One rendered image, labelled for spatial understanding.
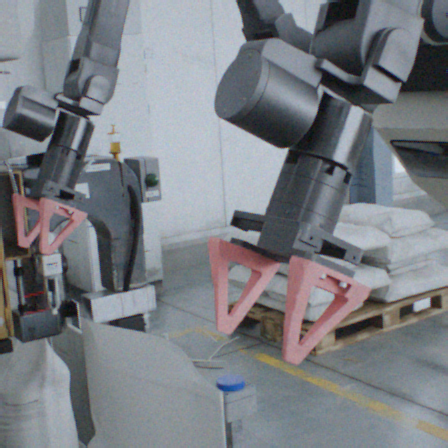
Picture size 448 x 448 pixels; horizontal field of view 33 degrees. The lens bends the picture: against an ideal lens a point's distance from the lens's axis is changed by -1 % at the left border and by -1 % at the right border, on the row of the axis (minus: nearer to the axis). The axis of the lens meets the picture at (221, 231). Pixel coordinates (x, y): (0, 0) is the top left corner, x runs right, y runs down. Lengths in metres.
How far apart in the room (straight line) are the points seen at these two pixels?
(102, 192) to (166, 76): 4.72
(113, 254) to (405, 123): 0.65
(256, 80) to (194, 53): 5.80
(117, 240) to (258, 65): 1.02
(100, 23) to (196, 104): 5.20
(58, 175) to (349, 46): 0.60
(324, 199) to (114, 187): 0.97
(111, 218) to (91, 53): 0.48
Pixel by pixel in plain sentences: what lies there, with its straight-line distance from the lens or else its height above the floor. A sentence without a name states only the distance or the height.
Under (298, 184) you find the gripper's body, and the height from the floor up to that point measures 1.38.
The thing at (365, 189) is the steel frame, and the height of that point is 0.41.
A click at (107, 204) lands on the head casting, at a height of 1.25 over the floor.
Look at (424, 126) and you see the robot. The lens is 1.19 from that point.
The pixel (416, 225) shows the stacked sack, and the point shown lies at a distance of 4.75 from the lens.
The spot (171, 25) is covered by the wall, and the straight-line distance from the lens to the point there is 6.26.
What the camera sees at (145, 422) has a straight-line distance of 1.22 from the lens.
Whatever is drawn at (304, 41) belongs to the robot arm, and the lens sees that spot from 1.30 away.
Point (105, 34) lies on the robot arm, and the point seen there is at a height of 1.55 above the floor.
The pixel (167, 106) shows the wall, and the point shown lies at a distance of 6.20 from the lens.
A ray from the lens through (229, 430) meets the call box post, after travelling 1.67.
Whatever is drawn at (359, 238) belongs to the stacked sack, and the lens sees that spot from 4.26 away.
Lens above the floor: 1.46
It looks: 11 degrees down
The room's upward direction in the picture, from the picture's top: 4 degrees counter-clockwise
